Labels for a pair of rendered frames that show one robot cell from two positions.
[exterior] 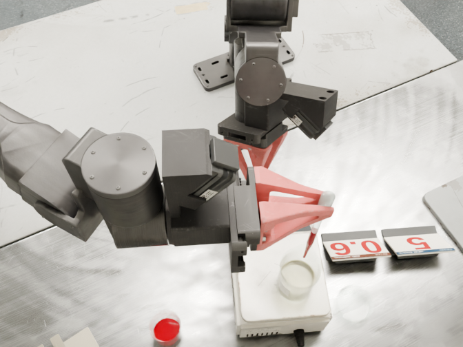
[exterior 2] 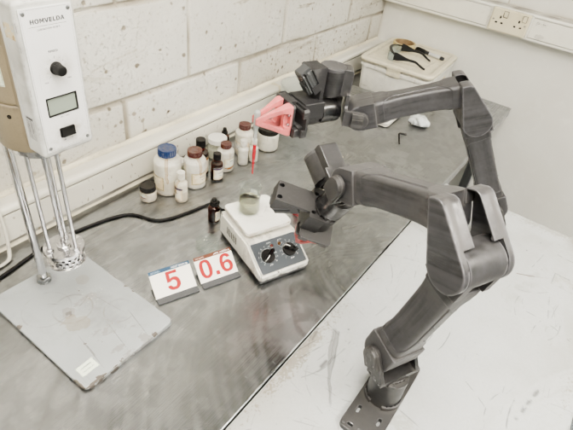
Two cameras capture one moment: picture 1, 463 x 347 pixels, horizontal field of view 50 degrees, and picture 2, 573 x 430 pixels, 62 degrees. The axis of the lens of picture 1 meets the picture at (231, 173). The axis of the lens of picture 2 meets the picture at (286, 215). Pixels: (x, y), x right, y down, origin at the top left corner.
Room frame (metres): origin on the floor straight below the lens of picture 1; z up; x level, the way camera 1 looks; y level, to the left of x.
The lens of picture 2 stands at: (1.02, -0.47, 1.67)
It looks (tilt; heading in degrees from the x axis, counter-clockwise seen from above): 38 degrees down; 149
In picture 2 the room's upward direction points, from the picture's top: 8 degrees clockwise
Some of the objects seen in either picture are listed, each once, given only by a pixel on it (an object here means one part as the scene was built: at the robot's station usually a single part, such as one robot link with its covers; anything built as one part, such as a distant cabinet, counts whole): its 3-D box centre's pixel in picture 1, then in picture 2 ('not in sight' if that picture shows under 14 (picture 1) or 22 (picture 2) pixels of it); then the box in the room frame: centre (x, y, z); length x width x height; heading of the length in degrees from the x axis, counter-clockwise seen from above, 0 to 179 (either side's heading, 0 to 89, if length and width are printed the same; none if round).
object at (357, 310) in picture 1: (353, 304); (207, 243); (0.22, -0.19, 0.91); 0.06 x 0.06 x 0.02
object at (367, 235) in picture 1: (354, 244); (217, 267); (0.31, -0.20, 0.92); 0.09 x 0.06 x 0.04; 97
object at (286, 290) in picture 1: (297, 274); (249, 199); (0.22, -0.09, 1.02); 0.06 x 0.05 x 0.08; 162
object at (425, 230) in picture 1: (417, 240); (174, 281); (0.32, -0.30, 0.92); 0.09 x 0.06 x 0.04; 97
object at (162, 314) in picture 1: (166, 330); not in sight; (0.17, 0.08, 0.93); 0.04 x 0.04 x 0.06
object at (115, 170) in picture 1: (103, 179); (344, 93); (0.22, 0.11, 1.26); 0.12 x 0.09 x 0.12; 63
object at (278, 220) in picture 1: (282, 202); (274, 119); (0.22, -0.05, 1.22); 0.09 x 0.07 x 0.07; 96
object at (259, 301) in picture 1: (280, 275); (257, 214); (0.23, -0.07, 0.98); 0.12 x 0.12 x 0.01; 7
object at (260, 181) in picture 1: (283, 213); (272, 116); (0.21, -0.05, 1.22); 0.09 x 0.07 x 0.07; 96
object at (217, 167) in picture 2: not in sight; (217, 165); (-0.05, -0.07, 0.94); 0.03 x 0.03 x 0.08
